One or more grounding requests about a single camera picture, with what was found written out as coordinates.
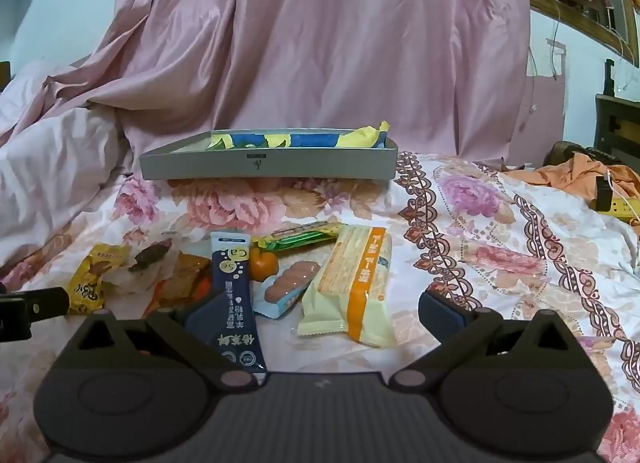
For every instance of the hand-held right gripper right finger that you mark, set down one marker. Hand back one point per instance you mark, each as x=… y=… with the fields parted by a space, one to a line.
x=442 y=315

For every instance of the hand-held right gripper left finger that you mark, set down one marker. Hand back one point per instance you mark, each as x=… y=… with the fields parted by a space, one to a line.
x=165 y=330

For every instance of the red-orange clear snack packet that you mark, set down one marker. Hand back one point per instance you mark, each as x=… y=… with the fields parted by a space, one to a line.
x=180 y=280

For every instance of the yellow snack packet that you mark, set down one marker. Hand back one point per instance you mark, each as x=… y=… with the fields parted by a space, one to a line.
x=95 y=278

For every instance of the dark blue sachet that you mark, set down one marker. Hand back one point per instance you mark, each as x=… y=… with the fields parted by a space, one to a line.
x=232 y=288

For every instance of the cream and orange cracker packet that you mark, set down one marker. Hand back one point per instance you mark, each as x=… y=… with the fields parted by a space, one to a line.
x=350 y=283

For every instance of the mandarin orange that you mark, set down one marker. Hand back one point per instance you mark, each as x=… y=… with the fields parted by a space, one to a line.
x=263 y=265

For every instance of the light blue sausage packet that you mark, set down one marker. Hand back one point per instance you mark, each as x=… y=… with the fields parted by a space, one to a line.
x=287 y=285

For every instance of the green and yellow snack bar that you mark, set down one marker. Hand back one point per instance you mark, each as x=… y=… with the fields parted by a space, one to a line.
x=300 y=238

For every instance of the grey box with colourful lining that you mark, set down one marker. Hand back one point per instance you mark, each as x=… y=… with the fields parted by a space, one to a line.
x=265 y=165

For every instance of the clear-wrapped brown snack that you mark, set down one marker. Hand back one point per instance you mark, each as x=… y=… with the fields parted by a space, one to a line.
x=150 y=255

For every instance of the floral bedsheet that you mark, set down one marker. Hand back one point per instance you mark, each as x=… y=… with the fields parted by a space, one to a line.
x=500 y=253

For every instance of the pale pink duvet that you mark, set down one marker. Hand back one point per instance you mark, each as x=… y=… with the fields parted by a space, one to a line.
x=55 y=178

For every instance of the orange cloth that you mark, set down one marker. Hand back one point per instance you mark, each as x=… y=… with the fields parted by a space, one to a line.
x=575 y=178

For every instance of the yellow crumpled paper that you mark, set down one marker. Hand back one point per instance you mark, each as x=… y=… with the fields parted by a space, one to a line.
x=365 y=135

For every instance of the brown bag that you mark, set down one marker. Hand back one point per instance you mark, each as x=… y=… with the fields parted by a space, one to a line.
x=567 y=150

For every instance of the yellow-green power strip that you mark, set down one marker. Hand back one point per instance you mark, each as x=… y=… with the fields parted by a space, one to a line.
x=622 y=205

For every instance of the dark wooden headboard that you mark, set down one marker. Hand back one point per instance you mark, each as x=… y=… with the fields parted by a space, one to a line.
x=4 y=75

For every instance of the dark wooden furniture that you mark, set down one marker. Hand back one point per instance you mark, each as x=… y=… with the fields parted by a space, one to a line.
x=617 y=128

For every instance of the wooden window frame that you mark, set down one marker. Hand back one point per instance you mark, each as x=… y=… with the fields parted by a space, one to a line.
x=565 y=5

